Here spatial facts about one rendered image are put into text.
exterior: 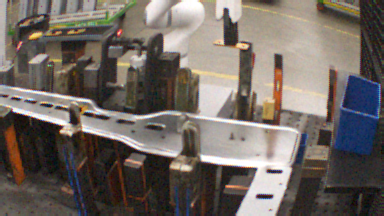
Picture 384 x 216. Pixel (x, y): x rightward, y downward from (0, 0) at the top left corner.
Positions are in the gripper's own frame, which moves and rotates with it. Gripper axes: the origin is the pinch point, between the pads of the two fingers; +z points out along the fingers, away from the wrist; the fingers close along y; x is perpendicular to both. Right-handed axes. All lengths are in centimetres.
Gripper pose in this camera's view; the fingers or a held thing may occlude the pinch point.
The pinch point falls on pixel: (231, 36)
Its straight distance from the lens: 131.0
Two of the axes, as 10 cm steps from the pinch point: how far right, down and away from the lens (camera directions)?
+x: 9.6, 1.4, -2.6
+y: -2.9, 4.1, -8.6
